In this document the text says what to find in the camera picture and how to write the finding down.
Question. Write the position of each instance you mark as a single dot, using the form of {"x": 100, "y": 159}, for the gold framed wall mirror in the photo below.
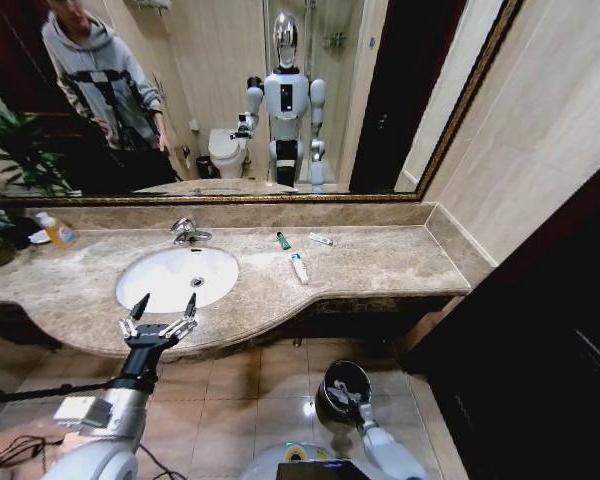
{"x": 220, "y": 75}

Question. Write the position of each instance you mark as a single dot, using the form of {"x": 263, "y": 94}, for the green leafy plant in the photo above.
{"x": 15, "y": 150}

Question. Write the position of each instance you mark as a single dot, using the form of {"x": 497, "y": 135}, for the small white tube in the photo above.
{"x": 320, "y": 238}

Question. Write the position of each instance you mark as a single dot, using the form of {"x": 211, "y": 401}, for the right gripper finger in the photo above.
{"x": 344, "y": 392}

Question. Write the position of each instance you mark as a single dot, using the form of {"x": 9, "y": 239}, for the orange soap bottle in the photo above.
{"x": 62, "y": 234}

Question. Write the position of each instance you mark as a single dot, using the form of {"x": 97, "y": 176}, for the chrome sink drain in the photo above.
{"x": 197, "y": 281}

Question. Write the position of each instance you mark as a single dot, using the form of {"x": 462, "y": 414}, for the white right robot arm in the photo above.
{"x": 390, "y": 450}

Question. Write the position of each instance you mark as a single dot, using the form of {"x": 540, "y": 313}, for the dark wooden door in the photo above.
{"x": 540, "y": 325}

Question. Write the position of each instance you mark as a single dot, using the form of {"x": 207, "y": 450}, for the white blue toothpaste tube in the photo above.
{"x": 298, "y": 267}

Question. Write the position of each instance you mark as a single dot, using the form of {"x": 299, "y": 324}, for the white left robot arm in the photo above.
{"x": 115, "y": 415}

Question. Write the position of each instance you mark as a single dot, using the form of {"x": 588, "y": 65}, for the chrome faucet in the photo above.
{"x": 182, "y": 231}

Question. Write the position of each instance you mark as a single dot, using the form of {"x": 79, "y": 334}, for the black round trash bin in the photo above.
{"x": 330, "y": 415}

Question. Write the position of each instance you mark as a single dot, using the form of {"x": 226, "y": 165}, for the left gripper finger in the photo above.
{"x": 190, "y": 310}
{"x": 139, "y": 311}

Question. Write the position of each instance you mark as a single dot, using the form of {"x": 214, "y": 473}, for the white robot front shell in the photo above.
{"x": 300, "y": 457}

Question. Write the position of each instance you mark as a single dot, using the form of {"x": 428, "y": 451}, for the small green tube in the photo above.
{"x": 283, "y": 241}

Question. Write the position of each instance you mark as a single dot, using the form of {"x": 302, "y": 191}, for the white oval sink basin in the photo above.
{"x": 170, "y": 272}

